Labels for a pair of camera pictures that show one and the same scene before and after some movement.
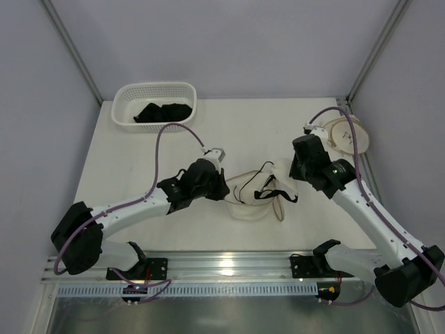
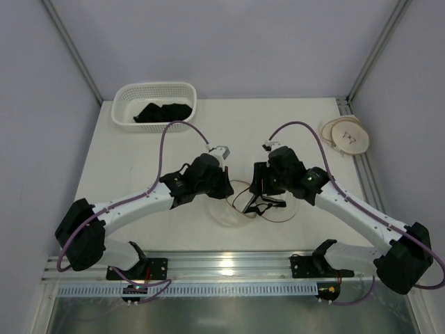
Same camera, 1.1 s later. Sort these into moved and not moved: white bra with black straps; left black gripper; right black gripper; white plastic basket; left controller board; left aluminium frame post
Moved: white bra with black straps; right black gripper
Not moved: white plastic basket; left aluminium frame post; left controller board; left black gripper
